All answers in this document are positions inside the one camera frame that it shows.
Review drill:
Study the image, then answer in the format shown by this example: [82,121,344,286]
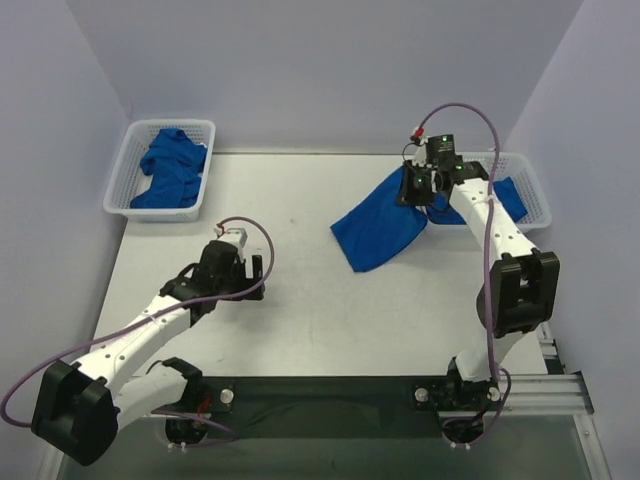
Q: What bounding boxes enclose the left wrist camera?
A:
[214,225,248,263]

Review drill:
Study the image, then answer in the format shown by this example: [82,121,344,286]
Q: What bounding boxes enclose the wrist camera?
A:
[214,225,248,263]
[409,127,463,171]

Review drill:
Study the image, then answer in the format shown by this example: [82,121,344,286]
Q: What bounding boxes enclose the white perforated right basket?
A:
[461,152,552,232]

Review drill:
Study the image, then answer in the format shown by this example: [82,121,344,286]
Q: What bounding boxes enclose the crumpled blue towels in basket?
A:
[130,128,207,209]

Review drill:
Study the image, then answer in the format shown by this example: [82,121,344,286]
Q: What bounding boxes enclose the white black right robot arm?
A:
[397,160,560,382]

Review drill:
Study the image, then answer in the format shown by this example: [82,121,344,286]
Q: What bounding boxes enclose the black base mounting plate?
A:
[163,376,501,446]

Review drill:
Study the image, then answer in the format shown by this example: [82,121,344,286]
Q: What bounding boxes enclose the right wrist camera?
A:
[409,127,463,171]

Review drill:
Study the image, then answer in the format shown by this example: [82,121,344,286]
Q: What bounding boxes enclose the white perforated left basket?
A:
[103,119,216,223]

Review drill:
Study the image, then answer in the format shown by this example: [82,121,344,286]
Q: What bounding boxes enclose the blue towel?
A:
[426,177,528,225]
[330,167,428,273]

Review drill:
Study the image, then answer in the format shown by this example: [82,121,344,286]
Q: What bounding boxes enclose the aluminium frame rail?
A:
[37,234,614,480]

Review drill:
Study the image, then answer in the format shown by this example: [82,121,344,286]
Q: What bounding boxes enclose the white perforated basket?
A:
[103,119,216,223]
[461,152,552,232]

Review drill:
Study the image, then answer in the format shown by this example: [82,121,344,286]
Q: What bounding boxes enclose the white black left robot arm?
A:
[30,228,265,466]

